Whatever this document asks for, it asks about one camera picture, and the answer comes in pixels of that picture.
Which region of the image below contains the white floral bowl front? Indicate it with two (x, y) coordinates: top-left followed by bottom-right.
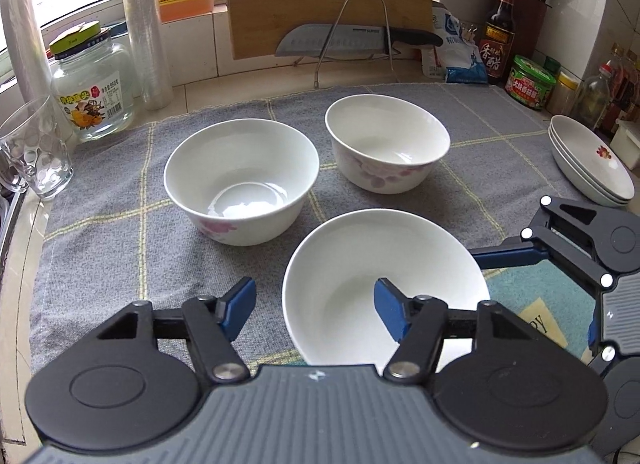
(282, 209), (489, 371)

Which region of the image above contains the white floral bowl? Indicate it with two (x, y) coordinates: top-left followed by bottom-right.
(324, 94), (451, 195)
(282, 209), (489, 371)

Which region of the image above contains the white plate with food residue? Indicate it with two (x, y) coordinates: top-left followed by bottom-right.
(549, 115), (636, 202)

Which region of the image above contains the white fruit-print plate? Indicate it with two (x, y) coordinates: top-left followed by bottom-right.
(546, 135), (629, 209)
(546, 130), (633, 207)

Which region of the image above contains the grey checked dish mat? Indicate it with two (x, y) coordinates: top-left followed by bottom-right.
(29, 83), (578, 370)

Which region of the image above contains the white plastic container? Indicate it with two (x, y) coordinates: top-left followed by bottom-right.
(611, 119), (640, 170)

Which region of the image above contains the clear bottle red cap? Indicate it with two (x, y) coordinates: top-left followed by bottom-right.
(570, 64), (613, 130)

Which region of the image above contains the yellow lid spice jar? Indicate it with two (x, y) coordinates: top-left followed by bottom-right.
(547, 69), (580, 115)

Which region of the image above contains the green lidded sauce jar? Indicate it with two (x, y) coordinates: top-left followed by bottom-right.
(504, 55), (556, 110)

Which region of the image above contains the blue white salt bag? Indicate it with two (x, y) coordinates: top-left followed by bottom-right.
(421, 2), (488, 84)

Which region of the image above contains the dark vinegar bottle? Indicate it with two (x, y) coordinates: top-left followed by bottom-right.
(478, 0), (514, 82)

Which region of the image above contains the clear glass cup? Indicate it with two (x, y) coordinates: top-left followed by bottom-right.
(1, 95), (74, 202)

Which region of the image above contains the clear glass jar green lid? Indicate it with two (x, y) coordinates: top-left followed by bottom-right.
(49, 20), (136, 142)

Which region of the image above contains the short plastic wrap roll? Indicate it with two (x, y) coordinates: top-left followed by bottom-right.
(1, 0), (51, 115)

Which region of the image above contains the metal wire board stand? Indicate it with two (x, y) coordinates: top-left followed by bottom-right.
(314, 0), (399, 89)

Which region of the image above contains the black-handled kitchen knife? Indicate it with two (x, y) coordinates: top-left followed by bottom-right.
(274, 24), (442, 57)

